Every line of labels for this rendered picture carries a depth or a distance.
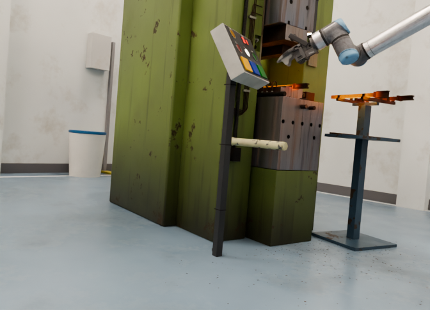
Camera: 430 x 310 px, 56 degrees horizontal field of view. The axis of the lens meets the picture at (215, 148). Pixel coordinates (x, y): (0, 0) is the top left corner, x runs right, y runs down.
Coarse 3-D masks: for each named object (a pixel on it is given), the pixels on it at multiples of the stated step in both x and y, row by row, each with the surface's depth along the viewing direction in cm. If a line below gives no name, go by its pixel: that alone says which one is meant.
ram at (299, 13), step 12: (276, 0) 247; (288, 0) 246; (300, 0) 252; (312, 0) 259; (276, 12) 246; (288, 12) 246; (300, 12) 253; (312, 12) 259; (264, 24) 254; (276, 24) 250; (300, 24) 254; (312, 24) 260
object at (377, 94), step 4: (376, 92) 251; (380, 92) 249; (384, 92) 246; (388, 92) 244; (332, 96) 282; (336, 96) 279; (340, 96) 275; (344, 96) 272; (348, 96) 269; (352, 96) 266; (356, 96) 263; (360, 96) 261; (368, 96) 255; (372, 96) 252; (376, 96) 251; (380, 96) 249; (384, 96) 246; (388, 96) 245
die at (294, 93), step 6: (264, 90) 259; (270, 90) 255; (276, 90) 250; (282, 90) 249; (288, 90) 252; (294, 90) 255; (300, 90) 258; (288, 96) 252; (294, 96) 255; (300, 96) 259
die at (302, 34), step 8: (288, 24) 247; (264, 32) 261; (272, 32) 256; (280, 32) 250; (288, 32) 248; (296, 32) 252; (304, 32) 256; (264, 40) 261; (272, 40) 255; (280, 40) 251; (288, 40) 249
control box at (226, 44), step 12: (216, 36) 198; (228, 36) 195; (240, 36) 212; (228, 48) 195; (252, 48) 222; (228, 60) 195; (240, 60) 193; (252, 60) 211; (228, 72) 195; (240, 72) 192; (252, 72) 201; (252, 84) 213; (264, 84) 220
